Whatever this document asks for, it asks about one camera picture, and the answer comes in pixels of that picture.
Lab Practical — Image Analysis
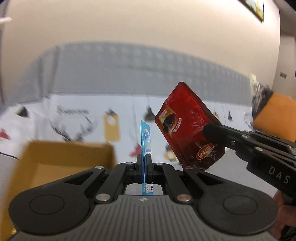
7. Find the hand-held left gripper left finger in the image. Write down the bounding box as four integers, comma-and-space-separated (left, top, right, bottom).
63, 155, 145, 205

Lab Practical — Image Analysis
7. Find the person's right hand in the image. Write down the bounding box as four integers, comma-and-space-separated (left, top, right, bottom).
273, 191, 296, 240

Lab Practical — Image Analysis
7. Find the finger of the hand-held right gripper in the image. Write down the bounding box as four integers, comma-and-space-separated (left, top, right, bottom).
203, 124, 296, 163

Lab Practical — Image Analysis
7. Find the orange box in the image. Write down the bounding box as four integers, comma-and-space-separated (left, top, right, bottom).
252, 92, 296, 140

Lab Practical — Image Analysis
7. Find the white object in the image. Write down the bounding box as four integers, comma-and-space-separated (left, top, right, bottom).
249, 74, 259, 93

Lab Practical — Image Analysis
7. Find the framed wall picture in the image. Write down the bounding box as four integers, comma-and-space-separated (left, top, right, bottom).
239, 0, 265, 23

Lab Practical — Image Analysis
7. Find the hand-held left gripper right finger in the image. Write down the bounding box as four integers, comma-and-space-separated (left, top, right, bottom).
146, 155, 223, 205

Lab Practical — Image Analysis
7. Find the blue stick snack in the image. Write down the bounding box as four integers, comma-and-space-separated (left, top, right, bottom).
140, 120, 155, 195

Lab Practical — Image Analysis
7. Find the red foil snack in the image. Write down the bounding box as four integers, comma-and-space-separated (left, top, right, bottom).
154, 82, 225, 171

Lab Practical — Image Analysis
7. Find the brown cardboard box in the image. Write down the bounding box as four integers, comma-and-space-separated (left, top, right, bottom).
7, 140, 117, 234

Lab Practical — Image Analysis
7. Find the dark cloth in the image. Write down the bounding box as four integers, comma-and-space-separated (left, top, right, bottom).
251, 86, 273, 116

